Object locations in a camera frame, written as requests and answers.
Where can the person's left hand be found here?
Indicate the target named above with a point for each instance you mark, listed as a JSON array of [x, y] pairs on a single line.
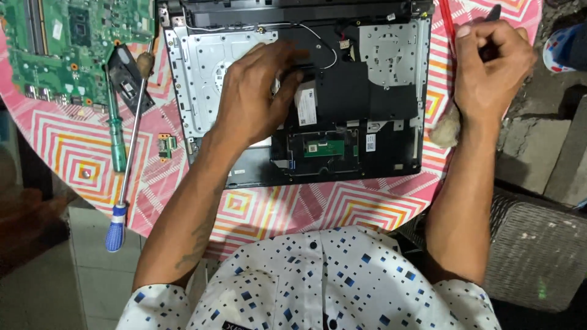
[[250, 101]]

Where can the person's right hand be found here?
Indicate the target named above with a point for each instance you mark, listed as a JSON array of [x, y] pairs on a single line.
[[490, 82]]

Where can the black hand tool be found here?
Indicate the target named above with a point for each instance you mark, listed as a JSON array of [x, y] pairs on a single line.
[[489, 50]]

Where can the blue white patterned item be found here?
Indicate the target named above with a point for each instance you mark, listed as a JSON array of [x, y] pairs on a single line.
[[562, 48]]

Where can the small green circuit board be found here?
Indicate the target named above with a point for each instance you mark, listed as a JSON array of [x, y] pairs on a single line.
[[166, 145]]

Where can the opened black laptop base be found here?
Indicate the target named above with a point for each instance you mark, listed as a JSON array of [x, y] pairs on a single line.
[[390, 105]]

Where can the pink patterned tablecloth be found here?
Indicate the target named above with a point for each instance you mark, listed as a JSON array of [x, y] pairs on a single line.
[[275, 206]]

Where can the brown bristle tuft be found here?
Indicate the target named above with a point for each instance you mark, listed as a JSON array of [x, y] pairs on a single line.
[[145, 64]]

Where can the small black laptop part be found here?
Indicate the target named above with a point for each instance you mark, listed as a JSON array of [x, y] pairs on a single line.
[[128, 82]]

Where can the grey wicker seat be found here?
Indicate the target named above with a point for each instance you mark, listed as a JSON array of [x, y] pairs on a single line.
[[536, 252]]

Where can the green laptop motherboard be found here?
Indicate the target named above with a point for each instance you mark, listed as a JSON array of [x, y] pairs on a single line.
[[69, 50]]

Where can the white shirt with blue squares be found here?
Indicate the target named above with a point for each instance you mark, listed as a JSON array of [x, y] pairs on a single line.
[[321, 284]]

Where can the dark brown wooden furniture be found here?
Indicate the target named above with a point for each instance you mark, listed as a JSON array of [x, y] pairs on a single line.
[[27, 220]]

